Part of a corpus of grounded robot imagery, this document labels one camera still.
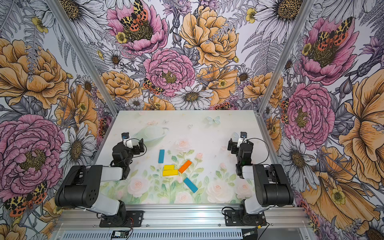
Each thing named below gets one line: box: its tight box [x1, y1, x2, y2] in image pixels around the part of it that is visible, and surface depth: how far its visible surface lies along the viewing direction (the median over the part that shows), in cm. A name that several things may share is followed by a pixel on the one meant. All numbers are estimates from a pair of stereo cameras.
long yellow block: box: [162, 169, 179, 177], surface depth 92 cm
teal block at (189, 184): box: [183, 177, 198, 193], surface depth 87 cm
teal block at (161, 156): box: [158, 149, 165, 164], surface depth 98 cm
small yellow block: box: [163, 164, 175, 171], surface depth 93 cm
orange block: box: [178, 160, 193, 174], surface depth 94 cm
